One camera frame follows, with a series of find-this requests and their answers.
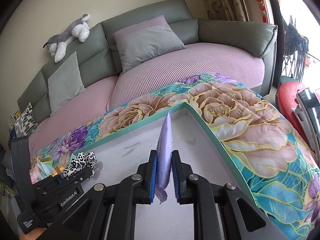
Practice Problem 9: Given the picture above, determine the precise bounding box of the black white leopard scrunchie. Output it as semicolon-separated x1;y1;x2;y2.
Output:
60;151;97;180

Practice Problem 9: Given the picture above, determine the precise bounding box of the lilac plastic packet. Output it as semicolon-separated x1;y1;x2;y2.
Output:
155;111;173;204

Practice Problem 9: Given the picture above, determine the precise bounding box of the light blue face mask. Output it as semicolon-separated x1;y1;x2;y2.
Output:
37;159;54;180

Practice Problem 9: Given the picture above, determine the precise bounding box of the white tray with teal rim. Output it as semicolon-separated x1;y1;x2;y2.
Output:
71;101;256;240

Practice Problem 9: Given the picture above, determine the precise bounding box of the floral turquoise tablecloth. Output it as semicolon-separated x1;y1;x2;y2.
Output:
29;73;319;239

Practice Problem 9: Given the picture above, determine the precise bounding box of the black white patterned pillow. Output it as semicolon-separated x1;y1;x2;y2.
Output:
14;103;38;138

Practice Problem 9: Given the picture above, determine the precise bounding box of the plain grey pillow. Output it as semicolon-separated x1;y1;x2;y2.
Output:
48;51;85;115

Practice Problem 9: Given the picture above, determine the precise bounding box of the red plastic stool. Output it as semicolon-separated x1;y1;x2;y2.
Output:
276;81;319;154

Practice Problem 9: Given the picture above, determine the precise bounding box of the pink sofa seat cover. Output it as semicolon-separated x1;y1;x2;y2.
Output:
29;43;265;155

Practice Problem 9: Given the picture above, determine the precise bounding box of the grey green leather sofa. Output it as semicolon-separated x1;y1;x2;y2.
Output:
17;0;278;122

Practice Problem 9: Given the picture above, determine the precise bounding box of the grey white husky plush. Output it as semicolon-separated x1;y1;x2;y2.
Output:
43;14;91;63

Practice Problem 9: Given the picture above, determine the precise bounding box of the grey pillow with lilac band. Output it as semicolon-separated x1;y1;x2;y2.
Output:
113;15;185;73

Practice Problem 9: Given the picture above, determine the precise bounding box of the beige patterned curtain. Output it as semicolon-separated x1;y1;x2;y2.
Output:
203;0;249;22

